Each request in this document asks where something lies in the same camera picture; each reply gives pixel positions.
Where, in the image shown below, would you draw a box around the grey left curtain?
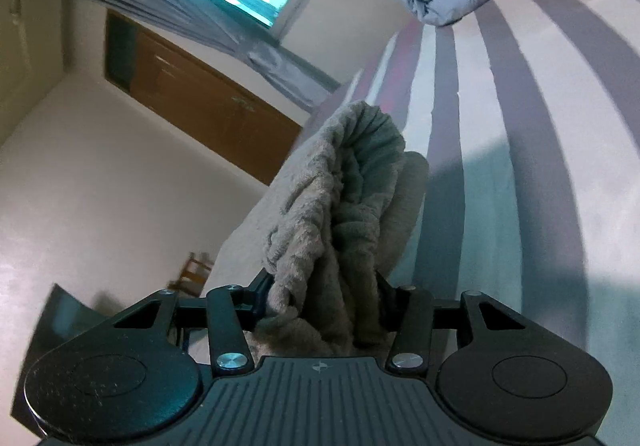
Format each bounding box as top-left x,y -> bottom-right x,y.
96,0 -> 338,111

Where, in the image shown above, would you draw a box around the grey pants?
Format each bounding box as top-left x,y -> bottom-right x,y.
234,102 -> 428,357

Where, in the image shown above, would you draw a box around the striped pink grey bedsheet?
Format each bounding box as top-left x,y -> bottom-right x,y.
199,0 -> 640,446

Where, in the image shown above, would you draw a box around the wooden chair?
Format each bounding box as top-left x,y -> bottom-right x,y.
167,252 -> 214,297

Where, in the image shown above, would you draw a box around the brown wooden door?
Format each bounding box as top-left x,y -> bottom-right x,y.
104,10 -> 302,185

